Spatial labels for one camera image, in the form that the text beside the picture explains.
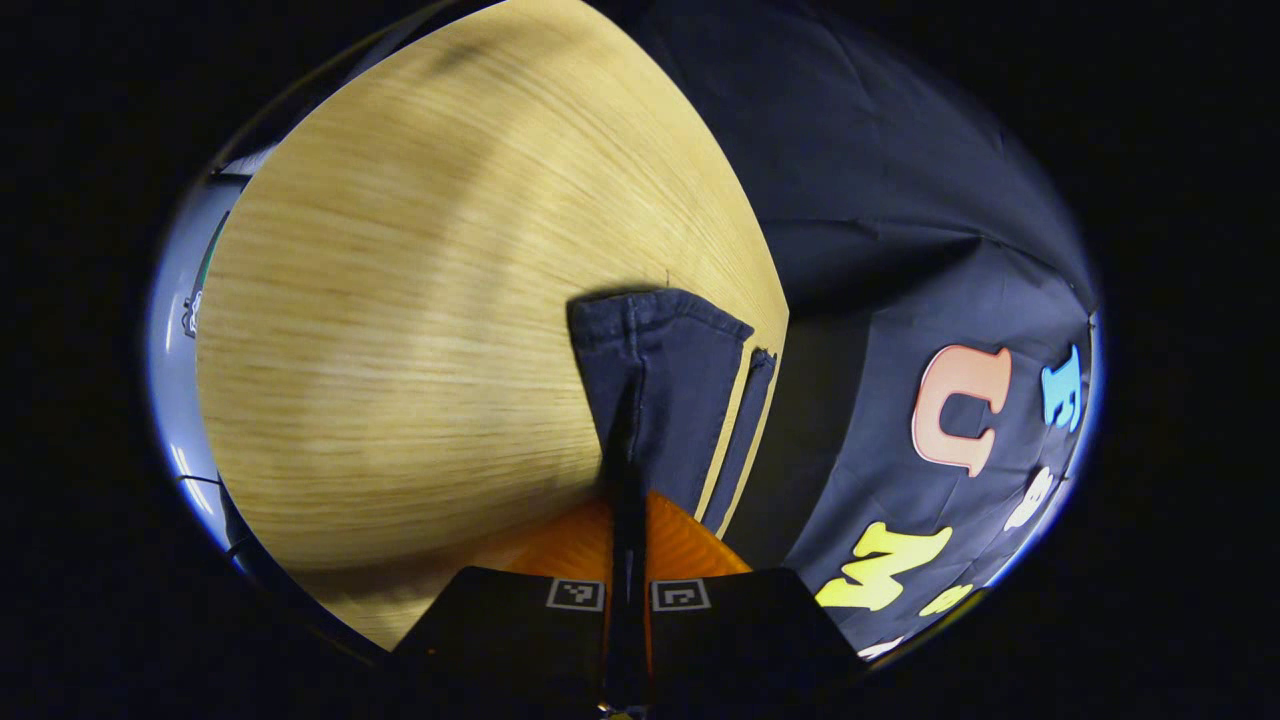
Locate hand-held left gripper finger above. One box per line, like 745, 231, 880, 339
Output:
385, 380, 630, 717
624, 380, 871, 717

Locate dark blue jeans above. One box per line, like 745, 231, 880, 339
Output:
567, 288, 780, 538

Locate black backdrop cloth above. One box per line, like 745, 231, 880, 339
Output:
590, 0, 1103, 663

